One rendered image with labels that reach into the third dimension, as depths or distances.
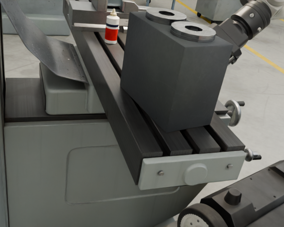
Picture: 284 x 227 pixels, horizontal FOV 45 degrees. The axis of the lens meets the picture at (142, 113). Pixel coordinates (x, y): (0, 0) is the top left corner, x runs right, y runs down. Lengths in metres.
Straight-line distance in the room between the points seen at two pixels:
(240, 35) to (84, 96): 0.49
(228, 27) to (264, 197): 0.58
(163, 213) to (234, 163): 0.82
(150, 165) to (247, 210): 0.58
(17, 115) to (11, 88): 0.18
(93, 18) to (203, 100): 0.64
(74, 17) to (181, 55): 0.66
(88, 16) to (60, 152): 0.47
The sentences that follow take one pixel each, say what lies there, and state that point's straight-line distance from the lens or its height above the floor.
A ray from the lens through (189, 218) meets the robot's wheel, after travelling 1.19.
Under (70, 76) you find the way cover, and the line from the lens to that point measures 1.04.
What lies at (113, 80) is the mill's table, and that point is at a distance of 0.89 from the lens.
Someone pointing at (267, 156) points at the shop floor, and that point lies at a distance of 2.62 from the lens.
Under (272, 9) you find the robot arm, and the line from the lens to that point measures 1.06.
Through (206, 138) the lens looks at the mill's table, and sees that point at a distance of 0.73.
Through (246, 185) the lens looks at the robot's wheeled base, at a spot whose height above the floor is 0.59.
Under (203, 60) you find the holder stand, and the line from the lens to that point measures 0.67.
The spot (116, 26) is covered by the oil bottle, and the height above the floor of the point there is 1.03.
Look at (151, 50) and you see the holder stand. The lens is 0.73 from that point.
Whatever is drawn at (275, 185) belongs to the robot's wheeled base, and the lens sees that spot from 1.34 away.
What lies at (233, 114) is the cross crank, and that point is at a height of 0.67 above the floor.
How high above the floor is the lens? 1.35
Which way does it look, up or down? 30 degrees down
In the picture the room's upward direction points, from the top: 10 degrees clockwise
